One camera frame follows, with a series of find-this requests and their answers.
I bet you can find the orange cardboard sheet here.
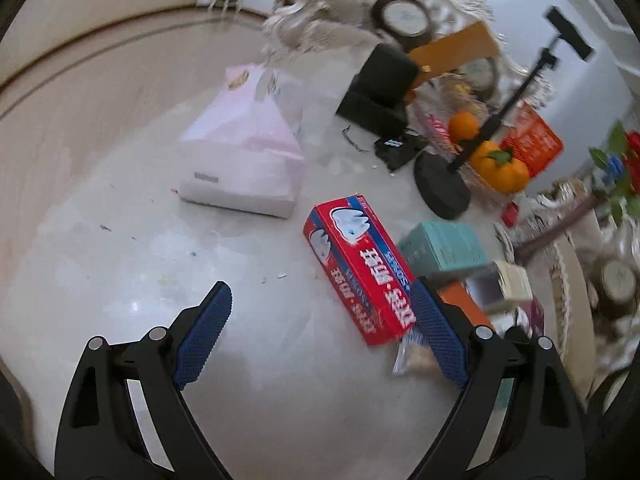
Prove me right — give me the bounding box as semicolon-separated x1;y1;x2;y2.
406;20;501;86

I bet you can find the small black box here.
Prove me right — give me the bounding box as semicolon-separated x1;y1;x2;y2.
375;130;428;171

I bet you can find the round black cushion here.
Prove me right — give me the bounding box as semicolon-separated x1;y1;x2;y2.
465;57;502;101
372;0;435;41

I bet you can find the glass fruit bowl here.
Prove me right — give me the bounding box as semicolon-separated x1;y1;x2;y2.
422;72;533;203

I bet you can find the teal box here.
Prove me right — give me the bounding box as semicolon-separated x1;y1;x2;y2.
397;221;490;277

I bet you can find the cream sofa with fringed cover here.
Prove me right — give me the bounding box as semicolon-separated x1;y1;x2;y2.
495;175;640;411

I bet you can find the black phone stand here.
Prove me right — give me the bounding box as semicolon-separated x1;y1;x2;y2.
414;6;596;221

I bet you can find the orange fruit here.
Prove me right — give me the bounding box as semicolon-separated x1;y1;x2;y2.
448;111;480;142
470;141;531;195

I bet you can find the pale yellow box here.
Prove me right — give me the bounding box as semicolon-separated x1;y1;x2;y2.
465;260;535;313

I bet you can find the dark slender vase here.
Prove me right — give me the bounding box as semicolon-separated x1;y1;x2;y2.
515;195;601;261

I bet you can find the ornate cream sofa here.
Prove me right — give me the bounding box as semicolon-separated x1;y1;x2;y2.
262;0;526;91

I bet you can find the black speaker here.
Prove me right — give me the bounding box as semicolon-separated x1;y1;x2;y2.
357;42;421;106

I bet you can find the red toothpaste box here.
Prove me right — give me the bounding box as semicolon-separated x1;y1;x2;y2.
302;194;416;347

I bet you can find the black twist tie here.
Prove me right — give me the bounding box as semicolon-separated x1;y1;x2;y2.
342;125;366;153

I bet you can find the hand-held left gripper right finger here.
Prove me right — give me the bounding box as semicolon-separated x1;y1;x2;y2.
407;277;586;480

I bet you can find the pink tissue pack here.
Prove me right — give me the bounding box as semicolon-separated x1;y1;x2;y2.
179;64;307;220

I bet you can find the clear plastic wrapper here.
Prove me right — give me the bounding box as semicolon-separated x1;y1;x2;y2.
392;335;443;378

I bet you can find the brown square cushion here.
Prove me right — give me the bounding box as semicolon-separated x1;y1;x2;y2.
595;257;638;311

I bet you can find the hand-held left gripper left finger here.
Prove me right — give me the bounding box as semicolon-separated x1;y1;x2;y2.
54;281;233;480

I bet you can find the flat black box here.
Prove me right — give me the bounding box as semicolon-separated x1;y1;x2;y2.
336;87;410;136

